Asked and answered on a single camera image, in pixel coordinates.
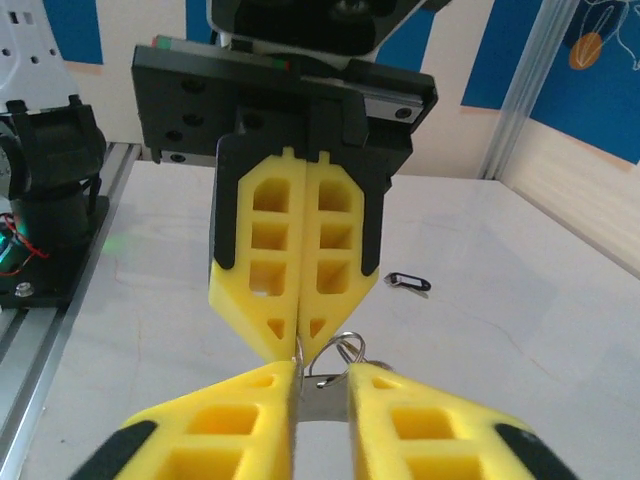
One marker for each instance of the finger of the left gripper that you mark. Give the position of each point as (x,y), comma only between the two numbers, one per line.
(367,210)
(227,225)

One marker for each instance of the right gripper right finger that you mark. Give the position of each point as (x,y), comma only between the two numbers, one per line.
(450,420)

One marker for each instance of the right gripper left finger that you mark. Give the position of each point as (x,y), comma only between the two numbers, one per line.
(175,425)

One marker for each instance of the silver metal key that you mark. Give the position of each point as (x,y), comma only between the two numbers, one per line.
(299,360)

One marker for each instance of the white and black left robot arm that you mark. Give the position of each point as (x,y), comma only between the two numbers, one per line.
(50,140)

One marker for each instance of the black plastic key tag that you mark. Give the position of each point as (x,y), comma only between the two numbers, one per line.
(422,285)

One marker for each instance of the black controller board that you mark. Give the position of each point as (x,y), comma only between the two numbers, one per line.
(7,250)

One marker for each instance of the aluminium mounting rail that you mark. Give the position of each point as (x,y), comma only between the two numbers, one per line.
(30,360)

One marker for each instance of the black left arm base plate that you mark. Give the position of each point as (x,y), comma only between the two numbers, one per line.
(50,295)

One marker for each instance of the aluminium frame post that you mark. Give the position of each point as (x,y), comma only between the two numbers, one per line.
(525,75)

